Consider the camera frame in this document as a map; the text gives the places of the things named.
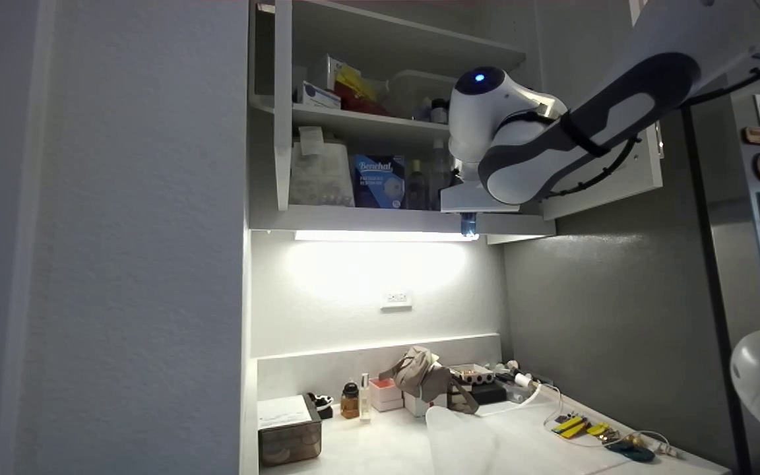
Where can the under-cabinet light strip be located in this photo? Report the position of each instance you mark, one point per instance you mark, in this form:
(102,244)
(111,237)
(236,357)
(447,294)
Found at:
(363,237)

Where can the white upper cabinet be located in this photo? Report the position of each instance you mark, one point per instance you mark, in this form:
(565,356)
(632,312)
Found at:
(364,72)

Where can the grey metal box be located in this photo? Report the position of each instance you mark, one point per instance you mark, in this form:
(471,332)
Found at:
(289,431)

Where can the white wall outlet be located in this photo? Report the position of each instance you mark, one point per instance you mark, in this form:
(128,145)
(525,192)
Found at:
(396,303)

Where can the blue box on shelf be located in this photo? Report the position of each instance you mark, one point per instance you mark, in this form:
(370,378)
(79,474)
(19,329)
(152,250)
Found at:
(379,183)

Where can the white plastic bag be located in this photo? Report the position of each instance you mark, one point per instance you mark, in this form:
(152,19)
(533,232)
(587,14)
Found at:
(321,170)

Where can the stainless steel refrigerator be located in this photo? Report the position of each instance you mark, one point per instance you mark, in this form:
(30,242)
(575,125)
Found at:
(751,266)

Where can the dark brick box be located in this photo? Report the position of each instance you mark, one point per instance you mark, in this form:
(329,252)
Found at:
(482,385)

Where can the yellow handled tool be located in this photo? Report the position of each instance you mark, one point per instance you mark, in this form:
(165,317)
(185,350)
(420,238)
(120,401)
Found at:
(570,427)

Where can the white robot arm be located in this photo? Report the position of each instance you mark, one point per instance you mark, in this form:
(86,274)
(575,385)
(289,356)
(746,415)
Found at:
(649,307)

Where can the amber small bottle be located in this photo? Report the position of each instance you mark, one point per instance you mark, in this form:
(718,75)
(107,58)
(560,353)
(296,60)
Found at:
(350,402)

